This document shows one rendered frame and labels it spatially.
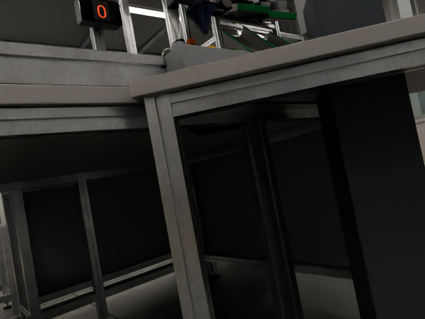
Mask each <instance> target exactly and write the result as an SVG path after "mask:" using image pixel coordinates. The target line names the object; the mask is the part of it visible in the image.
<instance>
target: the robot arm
mask: <svg viewBox="0 0 425 319"><path fill-rule="evenodd" d="M178 4H182V5H185V6H188V10H187V11H186V12H185V13H186V15H188V16H189V17H191V19H192V20H193V21H194V22H195V24H196V25H197V26H198V27H199V29H200V30H201V32H202V33H203V34H204V35H207V34H208V31H209V24H210V19H211V15H212V16H213V17H218V18H221V17H223V16H224V15H225V14H227V12H229V11H230V10H231V9H233V6H232V3H231V1H230V0H216V1H215V2H213V1H210V0H166V5H167V9H171V10H175V11H176V10H177V9H178V8H179V5H178Z"/></svg>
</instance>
